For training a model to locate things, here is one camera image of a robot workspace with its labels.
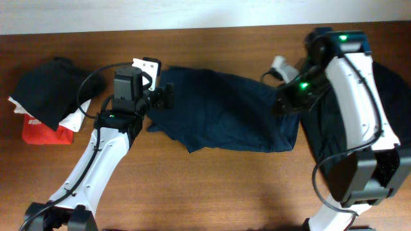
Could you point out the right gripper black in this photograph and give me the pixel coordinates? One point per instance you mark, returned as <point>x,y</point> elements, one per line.
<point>291,104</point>

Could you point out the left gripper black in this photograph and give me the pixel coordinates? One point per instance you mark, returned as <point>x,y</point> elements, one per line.
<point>162,97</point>

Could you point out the navy blue shirt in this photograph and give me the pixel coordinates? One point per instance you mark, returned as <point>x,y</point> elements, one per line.
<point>220,110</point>

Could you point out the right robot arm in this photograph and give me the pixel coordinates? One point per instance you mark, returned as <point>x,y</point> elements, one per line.
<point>356,116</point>

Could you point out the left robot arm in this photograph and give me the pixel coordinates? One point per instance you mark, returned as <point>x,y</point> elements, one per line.
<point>116,126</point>

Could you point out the black unfolded shirt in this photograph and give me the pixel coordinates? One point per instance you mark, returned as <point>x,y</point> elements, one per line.
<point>324,126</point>

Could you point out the white folded shirt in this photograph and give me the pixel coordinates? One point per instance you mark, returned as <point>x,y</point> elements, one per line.
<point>72,121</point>

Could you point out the black folded shirt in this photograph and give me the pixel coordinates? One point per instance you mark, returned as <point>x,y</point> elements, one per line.
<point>48,92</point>

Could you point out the red folded shirt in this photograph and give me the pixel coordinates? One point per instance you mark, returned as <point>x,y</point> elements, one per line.
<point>36,132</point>

